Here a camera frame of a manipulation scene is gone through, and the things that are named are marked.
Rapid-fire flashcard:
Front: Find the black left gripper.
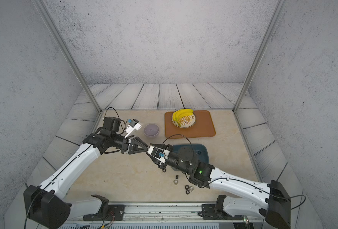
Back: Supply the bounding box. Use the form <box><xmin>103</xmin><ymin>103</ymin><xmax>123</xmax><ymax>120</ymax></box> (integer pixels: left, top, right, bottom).
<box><xmin>110</xmin><ymin>135</ymin><xmax>149</xmax><ymax>156</ymax></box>

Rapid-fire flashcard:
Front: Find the teal plastic storage box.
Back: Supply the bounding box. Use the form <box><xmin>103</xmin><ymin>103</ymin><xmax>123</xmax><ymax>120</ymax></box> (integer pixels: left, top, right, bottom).
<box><xmin>173</xmin><ymin>144</ymin><xmax>210</xmax><ymax>164</ymax></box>

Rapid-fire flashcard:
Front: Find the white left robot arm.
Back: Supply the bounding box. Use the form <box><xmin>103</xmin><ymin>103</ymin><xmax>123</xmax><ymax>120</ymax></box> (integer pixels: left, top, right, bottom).
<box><xmin>23</xmin><ymin>116</ymin><xmax>148</xmax><ymax>229</ymax></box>

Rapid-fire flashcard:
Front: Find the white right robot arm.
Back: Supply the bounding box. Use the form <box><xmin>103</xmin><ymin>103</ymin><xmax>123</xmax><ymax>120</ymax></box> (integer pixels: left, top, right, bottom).
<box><xmin>146</xmin><ymin>146</ymin><xmax>291</xmax><ymax>229</ymax></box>

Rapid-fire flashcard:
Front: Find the lilac ceramic bowl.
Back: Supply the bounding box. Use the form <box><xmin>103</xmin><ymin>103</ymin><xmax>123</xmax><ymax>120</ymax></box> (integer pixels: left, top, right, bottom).
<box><xmin>144</xmin><ymin>123</ymin><xmax>160</xmax><ymax>138</ymax></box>

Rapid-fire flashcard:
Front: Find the yellow banana bunch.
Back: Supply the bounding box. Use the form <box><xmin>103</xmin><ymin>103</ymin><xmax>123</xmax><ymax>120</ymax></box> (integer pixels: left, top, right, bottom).
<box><xmin>172</xmin><ymin>109</ymin><xmax>194</xmax><ymax>121</ymax></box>

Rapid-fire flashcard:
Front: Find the patterned plate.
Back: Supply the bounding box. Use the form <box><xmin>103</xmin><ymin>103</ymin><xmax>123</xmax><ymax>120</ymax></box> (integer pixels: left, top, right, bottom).
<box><xmin>172</xmin><ymin>114</ymin><xmax>196</xmax><ymax>128</ymax></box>

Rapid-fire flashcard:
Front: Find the brown rectangular mat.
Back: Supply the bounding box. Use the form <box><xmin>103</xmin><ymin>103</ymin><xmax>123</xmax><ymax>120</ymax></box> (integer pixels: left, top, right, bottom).
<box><xmin>164</xmin><ymin>110</ymin><xmax>216</xmax><ymax>138</ymax></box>

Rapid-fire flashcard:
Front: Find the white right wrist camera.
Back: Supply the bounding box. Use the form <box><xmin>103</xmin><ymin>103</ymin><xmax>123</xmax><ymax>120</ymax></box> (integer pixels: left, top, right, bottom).
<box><xmin>148</xmin><ymin>146</ymin><xmax>169</xmax><ymax>163</ymax></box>

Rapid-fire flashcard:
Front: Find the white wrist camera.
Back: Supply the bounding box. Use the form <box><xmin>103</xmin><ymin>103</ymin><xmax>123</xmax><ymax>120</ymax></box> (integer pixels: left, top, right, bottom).
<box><xmin>148</xmin><ymin>146</ymin><xmax>169</xmax><ymax>163</ymax></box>
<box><xmin>125</xmin><ymin>119</ymin><xmax>142</xmax><ymax>138</ymax></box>

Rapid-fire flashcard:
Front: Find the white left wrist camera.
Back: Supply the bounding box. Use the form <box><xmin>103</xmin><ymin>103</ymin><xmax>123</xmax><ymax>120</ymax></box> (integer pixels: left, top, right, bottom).
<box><xmin>125</xmin><ymin>119</ymin><xmax>142</xmax><ymax>138</ymax></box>

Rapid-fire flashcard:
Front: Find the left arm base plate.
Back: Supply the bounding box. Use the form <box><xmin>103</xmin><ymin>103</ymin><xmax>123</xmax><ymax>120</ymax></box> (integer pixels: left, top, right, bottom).
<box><xmin>83</xmin><ymin>204</ymin><xmax>126</xmax><ymax>221</ymax></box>

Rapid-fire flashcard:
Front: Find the aluminium front rail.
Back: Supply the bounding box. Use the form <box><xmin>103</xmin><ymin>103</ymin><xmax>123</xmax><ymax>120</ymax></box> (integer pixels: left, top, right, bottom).
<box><xmin>61</xmin><ymin>202</ymin><xmax>272</xmax><ymax>229</ymax></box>

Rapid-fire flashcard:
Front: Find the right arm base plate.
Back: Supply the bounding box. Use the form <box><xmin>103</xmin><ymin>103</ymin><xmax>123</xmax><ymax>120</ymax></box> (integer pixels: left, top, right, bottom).
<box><xmin>198</xmin><ymin>204</ymin><xmax>239</xmax><ymax>220</ymax></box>

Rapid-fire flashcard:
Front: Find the left aluminium frame post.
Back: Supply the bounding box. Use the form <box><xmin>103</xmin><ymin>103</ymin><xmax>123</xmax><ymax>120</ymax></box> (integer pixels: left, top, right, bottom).
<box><xmin>32</xmin><ymin>0</ymin><xmax>102</xmax><ymax>114</ymax></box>

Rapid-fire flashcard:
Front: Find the aluminium frame post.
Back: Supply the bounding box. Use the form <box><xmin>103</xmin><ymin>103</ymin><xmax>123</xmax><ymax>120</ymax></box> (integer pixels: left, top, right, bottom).
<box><xmin>32</xmin><ymin>0</ymin><xmax>102</xmax><ymax>114</ymax></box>
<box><xmin>233</xmin><ymin>0</ymin><xmax>287</xmax><ymax>114</ymax></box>

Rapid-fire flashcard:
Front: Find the right aluminium frame post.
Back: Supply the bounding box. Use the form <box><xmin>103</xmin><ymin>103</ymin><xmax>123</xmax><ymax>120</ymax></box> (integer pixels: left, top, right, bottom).
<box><xmin>233</xmin><ymin>0</ymin><xmax>287</xmax><ymax>114</ymax></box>

